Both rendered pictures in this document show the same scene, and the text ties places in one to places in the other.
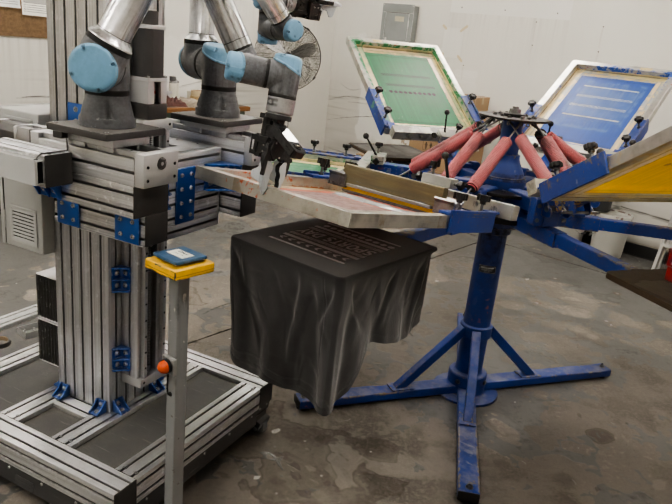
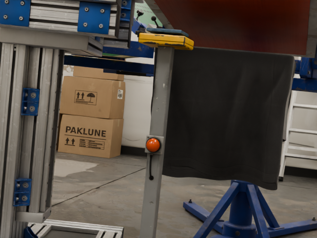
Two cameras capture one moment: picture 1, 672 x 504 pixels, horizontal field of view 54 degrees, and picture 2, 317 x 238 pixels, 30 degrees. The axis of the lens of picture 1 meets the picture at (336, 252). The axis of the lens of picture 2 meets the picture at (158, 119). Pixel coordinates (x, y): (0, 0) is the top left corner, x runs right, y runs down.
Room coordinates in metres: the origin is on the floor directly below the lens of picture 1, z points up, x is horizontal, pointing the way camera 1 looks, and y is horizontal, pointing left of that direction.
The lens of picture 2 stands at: (0.12, 1.10, 0.81)
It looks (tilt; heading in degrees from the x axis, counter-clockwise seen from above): 3 degrees down; 336
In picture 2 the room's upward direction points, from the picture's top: 6 degrees clockwise
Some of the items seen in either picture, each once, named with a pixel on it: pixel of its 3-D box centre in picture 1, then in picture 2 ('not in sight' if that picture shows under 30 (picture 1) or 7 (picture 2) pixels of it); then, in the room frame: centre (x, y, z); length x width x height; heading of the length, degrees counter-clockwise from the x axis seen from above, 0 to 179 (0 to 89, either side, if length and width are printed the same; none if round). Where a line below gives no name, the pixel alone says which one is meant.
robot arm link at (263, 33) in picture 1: (270, 28); not in sight; (2.53, 0.32, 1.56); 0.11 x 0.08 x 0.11; 40
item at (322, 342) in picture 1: (279, 323); (215, 116); (1.78, 0.15, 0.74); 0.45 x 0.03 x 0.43; 52
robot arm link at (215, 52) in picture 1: (218, 64); not in sight; (2.27, 0.45, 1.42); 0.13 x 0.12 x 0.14; 40
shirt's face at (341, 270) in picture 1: (336, 241); not in sight; (1.96, 0.00, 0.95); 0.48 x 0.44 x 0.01; 142
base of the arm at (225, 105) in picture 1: (218, 100); not in sight; (2.27, 0.45, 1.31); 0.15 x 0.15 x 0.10
